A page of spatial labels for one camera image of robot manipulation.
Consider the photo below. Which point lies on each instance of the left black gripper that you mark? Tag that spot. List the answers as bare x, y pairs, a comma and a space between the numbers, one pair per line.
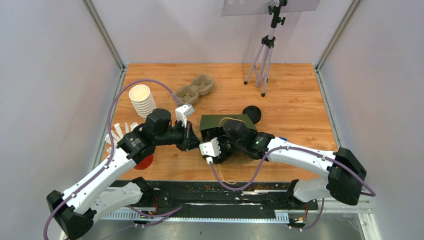
193, 145

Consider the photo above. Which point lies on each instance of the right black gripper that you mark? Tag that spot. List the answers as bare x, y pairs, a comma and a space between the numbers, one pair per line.
224, 153

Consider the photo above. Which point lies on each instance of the green paper bag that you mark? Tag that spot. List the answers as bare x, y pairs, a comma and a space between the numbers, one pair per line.
211, 126

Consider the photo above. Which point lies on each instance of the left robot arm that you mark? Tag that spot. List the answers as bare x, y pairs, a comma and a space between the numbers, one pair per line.
77, 208

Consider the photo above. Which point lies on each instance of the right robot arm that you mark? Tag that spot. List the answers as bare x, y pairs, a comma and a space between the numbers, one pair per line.
340, 174

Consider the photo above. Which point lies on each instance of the stack of black lids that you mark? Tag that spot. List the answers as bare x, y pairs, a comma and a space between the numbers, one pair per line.
253, 112

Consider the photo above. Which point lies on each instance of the cardboard cup carrier tray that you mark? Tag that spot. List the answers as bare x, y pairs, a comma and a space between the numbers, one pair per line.
201, 85

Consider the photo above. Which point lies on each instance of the red cup holder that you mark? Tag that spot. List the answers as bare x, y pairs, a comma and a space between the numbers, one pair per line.
145, 163

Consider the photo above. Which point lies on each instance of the stack of white paper cups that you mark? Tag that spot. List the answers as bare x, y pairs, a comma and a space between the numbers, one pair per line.
142, 100

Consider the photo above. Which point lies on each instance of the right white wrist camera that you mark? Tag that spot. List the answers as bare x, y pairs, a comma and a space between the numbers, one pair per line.
210, 150

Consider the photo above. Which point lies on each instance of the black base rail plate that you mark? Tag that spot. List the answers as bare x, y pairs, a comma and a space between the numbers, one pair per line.
208, 200

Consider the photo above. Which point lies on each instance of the camera tripod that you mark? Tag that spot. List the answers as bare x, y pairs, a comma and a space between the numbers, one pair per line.
262, 61

